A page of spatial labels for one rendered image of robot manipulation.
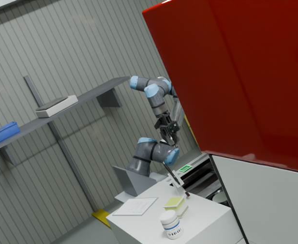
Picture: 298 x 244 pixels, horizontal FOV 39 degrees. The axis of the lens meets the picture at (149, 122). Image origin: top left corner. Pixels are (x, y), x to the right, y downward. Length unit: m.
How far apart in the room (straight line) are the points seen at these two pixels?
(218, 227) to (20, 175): 3.08
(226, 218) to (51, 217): 3.16
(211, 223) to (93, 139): 3.13
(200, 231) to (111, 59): 3.34
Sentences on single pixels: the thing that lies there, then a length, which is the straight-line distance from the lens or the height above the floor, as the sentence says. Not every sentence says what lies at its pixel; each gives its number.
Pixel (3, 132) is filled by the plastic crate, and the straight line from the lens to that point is 3.92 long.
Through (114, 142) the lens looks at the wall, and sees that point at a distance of 4.79.
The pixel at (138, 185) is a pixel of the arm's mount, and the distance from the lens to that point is 2.53.
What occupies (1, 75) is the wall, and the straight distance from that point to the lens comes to 4.45.
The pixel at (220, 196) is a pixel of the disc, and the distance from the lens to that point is 2.02.
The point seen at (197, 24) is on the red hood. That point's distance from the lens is 1.31.
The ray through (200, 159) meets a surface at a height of 0.96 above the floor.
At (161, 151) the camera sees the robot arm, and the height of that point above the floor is 1.02.
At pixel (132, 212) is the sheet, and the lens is 2.08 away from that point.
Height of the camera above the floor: 1.83
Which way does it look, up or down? 14 degrees down
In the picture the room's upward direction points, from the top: 25 degrees counter-clockwise
